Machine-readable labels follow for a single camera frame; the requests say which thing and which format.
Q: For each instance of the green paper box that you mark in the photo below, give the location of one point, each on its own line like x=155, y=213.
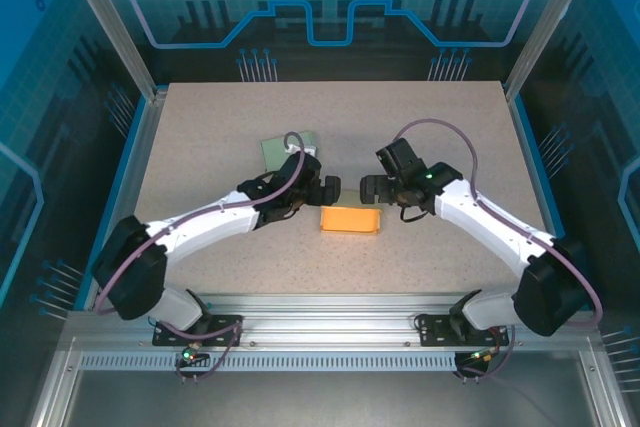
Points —
x=275, y=152

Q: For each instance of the yellow paper box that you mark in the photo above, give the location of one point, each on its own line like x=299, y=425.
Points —
x=350, y=221

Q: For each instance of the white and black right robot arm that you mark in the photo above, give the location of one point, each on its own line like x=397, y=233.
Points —
x=490, y=227

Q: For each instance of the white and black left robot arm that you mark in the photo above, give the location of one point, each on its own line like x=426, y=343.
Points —
x=210, y=222

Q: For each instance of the blue side trim strip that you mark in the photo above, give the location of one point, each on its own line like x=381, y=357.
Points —
x=537, y=172
x=127, y=167

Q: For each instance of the small connector with green light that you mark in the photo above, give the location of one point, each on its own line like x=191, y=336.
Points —
x=475, y=357
x=189, y=354

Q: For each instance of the aluminium mounting rail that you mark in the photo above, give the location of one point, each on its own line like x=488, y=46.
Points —
x=325, y=317

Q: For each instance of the aluminium frame post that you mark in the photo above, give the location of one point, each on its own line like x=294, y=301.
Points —
x=545, y=22
x=115, y=22

